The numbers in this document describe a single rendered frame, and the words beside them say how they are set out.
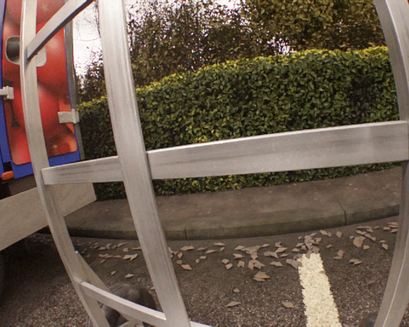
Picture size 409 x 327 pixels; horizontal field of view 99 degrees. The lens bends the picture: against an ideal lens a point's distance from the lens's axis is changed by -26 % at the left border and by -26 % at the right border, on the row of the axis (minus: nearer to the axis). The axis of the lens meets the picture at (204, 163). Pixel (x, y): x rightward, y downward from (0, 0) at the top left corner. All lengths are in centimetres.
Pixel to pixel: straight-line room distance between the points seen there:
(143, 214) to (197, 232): 112
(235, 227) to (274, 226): 21
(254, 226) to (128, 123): 113
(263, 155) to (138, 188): 14
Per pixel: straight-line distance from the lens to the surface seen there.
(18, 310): 131
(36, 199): 129
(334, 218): 135
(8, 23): 145
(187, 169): 22
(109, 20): 30
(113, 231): 169
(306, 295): 92
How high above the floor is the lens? 63
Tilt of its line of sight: 9 degrees down
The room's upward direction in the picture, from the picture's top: 10 degrees counter-clockwise
